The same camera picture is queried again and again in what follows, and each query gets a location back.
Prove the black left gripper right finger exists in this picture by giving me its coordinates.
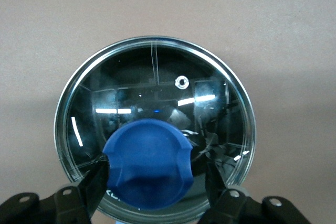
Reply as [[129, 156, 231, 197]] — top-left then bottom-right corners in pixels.
[[199, 161, 266, 224]]

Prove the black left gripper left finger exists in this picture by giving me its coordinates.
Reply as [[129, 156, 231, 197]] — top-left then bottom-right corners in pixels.
[[39, 159, 109, 224]]

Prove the glass lid with blue knob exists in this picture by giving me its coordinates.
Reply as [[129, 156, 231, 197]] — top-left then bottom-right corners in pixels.
[[54, 36, 257, 223]]

